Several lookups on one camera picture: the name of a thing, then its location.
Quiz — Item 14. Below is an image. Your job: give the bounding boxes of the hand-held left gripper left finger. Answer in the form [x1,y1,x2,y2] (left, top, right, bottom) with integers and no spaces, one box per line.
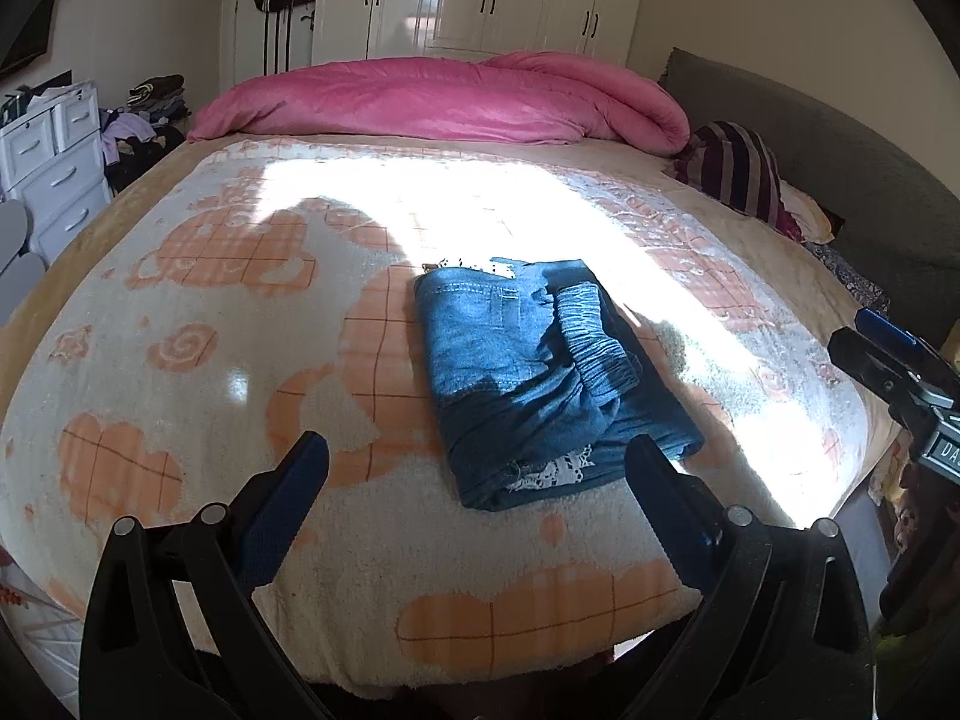
[79,430,332,720]

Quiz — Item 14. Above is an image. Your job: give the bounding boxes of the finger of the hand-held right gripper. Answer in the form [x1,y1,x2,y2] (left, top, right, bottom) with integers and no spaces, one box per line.
[855,306,960,385]
[826,325,940,412]

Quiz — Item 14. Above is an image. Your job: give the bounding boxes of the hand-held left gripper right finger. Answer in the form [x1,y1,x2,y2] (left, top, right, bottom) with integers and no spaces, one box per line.
[624,433,875,720]

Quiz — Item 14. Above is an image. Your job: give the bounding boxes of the blue denim pants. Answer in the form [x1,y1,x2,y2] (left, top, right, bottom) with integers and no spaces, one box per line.
[414,259,707,513]

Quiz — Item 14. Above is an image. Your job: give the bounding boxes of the person's right forearm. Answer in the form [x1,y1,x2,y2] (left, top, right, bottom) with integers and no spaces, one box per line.
[872,611,960,720]

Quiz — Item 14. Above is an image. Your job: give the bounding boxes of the dark patterned cloth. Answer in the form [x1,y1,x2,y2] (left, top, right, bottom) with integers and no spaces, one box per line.
[805,240,895,314]

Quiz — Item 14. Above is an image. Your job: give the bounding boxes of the floral cream pillow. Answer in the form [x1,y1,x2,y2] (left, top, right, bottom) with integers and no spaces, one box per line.
[776,182,836,243]

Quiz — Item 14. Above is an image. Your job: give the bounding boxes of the cream orange printed blanket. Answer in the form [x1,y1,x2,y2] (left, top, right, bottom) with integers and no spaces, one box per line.
[0,133,902,692]

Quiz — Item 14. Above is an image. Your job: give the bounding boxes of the grey quilted headboard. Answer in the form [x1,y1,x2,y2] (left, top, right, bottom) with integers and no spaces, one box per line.
[658,47,960,320]

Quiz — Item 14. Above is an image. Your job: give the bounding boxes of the purple striped pillow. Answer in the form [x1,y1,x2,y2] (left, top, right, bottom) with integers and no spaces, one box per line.
[670,120,786,227]

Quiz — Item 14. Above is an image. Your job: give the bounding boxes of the floral bed sheet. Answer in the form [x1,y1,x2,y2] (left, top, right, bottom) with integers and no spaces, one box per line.
[0,540,89,700]

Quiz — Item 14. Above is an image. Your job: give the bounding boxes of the grey chair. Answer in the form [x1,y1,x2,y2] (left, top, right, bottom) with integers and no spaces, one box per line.
[0,197,47,325]

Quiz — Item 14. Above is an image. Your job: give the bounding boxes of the purple cloth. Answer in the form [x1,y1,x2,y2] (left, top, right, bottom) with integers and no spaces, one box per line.
[100,109,160,167]

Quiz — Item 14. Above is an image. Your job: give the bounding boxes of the white drawer unit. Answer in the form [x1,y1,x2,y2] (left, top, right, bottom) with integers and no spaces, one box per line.
[0,81,115,265]

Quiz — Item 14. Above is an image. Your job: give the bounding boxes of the folded dark clothes stack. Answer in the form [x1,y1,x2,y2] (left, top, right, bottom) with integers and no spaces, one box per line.
[126,74,188,123]

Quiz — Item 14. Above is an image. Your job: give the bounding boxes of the pink duvet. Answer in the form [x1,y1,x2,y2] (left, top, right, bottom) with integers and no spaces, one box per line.
[186,50,692,159]

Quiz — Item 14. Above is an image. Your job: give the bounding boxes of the black television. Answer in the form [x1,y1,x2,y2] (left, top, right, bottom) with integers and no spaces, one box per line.
[0,0,59,78]

